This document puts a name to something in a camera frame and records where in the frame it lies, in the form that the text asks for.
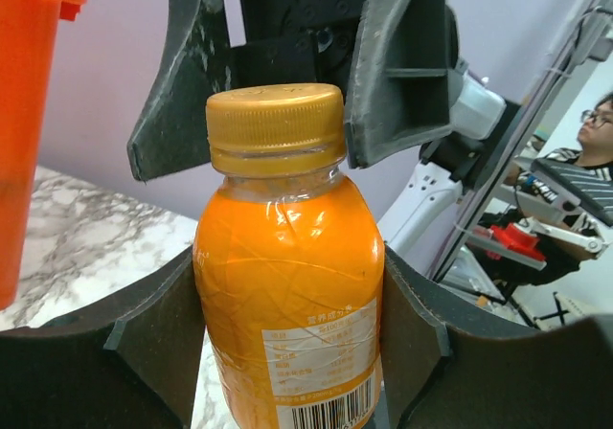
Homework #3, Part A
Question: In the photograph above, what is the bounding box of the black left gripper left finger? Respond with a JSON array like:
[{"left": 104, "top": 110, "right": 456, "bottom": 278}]
[{"left": 1, "top": 249, "right": 205, "bottom": 428}]

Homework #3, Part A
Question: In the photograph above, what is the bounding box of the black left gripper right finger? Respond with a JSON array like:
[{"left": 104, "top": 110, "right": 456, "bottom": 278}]
[{"left": 381, "top": 251, "right": 612, "bottom": 428}]

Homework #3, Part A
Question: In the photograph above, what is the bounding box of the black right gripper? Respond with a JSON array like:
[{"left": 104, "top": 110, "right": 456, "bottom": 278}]
[{"left": 126, "top": 0, "right": 453, "bottom": 182}]

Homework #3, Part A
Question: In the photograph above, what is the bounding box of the small orange juice bottle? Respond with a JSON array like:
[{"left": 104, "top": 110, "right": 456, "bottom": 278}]
[{"left": 193, "top": 83, "right": 385, "bottom": 428}]

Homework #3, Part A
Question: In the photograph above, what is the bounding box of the orange plastic bin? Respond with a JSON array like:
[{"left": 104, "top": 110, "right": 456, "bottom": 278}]
[{"left": 1, "top": 0, "right": 87, "bottom": 309}]

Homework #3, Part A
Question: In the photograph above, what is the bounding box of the background equipment with red part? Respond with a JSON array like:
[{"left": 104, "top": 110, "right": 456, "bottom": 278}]
[{"left": 466, "top": 157, "right": 612, "bottom": 270}]

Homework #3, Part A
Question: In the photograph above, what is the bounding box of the person with glasses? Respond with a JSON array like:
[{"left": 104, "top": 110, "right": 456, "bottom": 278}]
[{"left": 507, "top": 91, "right": 613, "bottom": 267}]

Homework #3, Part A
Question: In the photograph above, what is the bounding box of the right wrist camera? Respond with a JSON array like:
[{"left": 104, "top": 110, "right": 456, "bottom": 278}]
[{"left": 448, "top": 57, "right": 507, "bottom": 140}]

